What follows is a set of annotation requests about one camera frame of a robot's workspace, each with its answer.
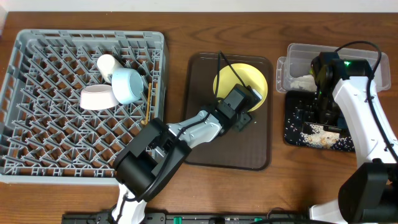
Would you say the wooden chopstick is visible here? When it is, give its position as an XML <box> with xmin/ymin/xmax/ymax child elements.
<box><xmin>151</xmin><ymin>83</ymin><xmax>158</xmax><ymax>119</ymax></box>
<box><xmin>141</xmin><ymin>82</ymin><xmax>152</xmax><ymax>125</ymax></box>

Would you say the white plastic cup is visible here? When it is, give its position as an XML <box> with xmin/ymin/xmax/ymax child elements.
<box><xmin>96</xmin><ymin>54</ymin><xmax>123</xmax><ymax>83</ymax></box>

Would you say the grey plastic dishwasher rack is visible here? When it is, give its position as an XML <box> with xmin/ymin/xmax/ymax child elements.
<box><xmin>1</xmin><ymin>29</ymin><xmax>169</xmax><ymax>185</ymax></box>

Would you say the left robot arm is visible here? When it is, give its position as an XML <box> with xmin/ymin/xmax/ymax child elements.
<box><xmin>111</xmin><ymin>84</ymin><xmax>264</xmax><ymax>223</ymax></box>

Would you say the light blue bowl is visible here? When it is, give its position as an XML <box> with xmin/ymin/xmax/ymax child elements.
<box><xmin>111</xmin><ymin>68</ymin><xmax>144</xmax><ymax>105</ymax></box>

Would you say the clear plastic bin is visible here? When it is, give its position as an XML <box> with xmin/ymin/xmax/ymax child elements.
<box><xmin>275</xmin><ymin>43</ymin><xmax>391</xmax><ymax>93</ymax></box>

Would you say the black rail with green clips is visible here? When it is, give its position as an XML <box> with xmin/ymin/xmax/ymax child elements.
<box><xmin>61</xmin><ymin>212</ymin><xmax>306</xmax><ymax>224</ymax></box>

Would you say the pink white bowl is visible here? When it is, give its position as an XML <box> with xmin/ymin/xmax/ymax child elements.
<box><xmin>80</xmin><ymin>85</ymin><xmax>119</xmax><ymax>110</ymax></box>

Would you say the black rectangular tray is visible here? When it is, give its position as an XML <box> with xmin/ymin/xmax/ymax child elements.
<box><xmin>284</xmin><ymin>91</ymin><xmax>355</xmax><ymax>152</ymax></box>

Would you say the yellow round plate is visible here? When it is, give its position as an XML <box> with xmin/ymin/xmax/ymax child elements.
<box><xmin>213</xmin><ymin>63</ymin><xmax>268</xmax><ymax>112</ymax></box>

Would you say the spilled rice pile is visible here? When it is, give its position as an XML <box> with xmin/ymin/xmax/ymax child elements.
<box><xmin>285</xmin><ymin>102</ymin><xmax>355</xmax><ymax>151</ymax></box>

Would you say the crumpled white tissue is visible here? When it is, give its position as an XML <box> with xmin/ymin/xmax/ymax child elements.
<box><xmin>290</xmin><ymin>75</ymin><xmax>317</xmax><ymax>92</ymax></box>

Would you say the dark brown serving tray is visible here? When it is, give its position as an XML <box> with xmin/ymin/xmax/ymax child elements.
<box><xmin>183</xmin><ymin>53</ymin><xmax>273</xmax><ymax>170</ymax></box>

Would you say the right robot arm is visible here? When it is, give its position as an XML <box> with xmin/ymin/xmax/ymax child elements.
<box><xmin>309</xmin><ymin>52</ymin><xmax>397</xmax><ymax>223</ymax></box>

